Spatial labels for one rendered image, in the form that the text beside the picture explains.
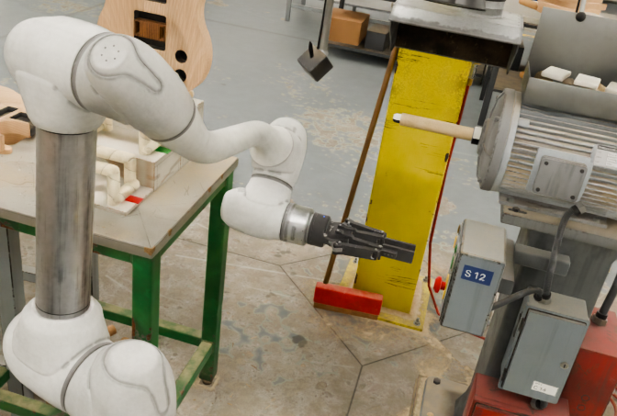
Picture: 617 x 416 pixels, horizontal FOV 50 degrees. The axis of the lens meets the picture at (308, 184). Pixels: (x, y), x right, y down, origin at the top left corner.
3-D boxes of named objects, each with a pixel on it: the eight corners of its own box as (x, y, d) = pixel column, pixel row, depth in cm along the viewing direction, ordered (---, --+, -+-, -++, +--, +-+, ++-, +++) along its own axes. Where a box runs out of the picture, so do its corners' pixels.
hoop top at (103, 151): (138, 163, 177) (138, 152, 176) (132, 168, 174) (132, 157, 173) (72, 146, 181) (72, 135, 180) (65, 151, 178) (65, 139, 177)
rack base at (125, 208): (154, 191, 183) (154, 187, 182) (127, 217, 170) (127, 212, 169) (67, 169, 188) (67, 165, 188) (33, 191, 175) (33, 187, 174)
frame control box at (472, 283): (536, 319, 165) (568, 231, 153) (540, 376, 146) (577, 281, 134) (439, 293, 169) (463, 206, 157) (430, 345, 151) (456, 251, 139)
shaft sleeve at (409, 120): (471, 138, 166) (474, 126, 164) (470, 142, 163) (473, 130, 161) (400, 122, 169) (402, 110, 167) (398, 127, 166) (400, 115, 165)
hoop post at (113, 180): (122, 201, 174) (122, 170, 169) (116, 207, 171) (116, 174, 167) (111, 198, 174) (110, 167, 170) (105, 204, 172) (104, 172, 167)
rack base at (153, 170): (181, 169, 197) (182, 140, 193) (154, 192, 183) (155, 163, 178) (98, 148, 202) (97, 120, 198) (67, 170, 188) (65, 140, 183)
